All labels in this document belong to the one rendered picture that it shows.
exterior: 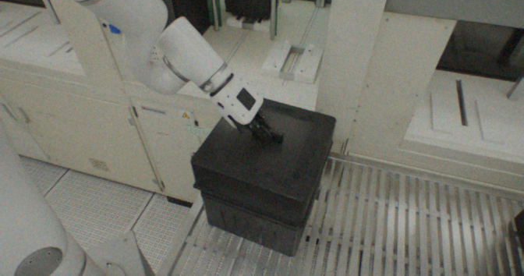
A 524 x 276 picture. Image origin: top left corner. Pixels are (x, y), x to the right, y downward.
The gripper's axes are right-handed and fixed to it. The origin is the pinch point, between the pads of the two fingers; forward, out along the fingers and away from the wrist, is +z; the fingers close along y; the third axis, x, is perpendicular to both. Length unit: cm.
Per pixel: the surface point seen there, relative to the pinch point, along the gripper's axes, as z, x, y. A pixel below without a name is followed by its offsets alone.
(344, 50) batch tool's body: 0.8, -16.1, 25.0
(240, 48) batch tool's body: -11, 41, 61
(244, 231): 19.4, 19.7, -13.7
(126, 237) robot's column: 0, 45, -26
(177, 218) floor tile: 35, 117, 16
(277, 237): 23.2, 10.0, -13.7
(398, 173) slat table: 49, -4, 27
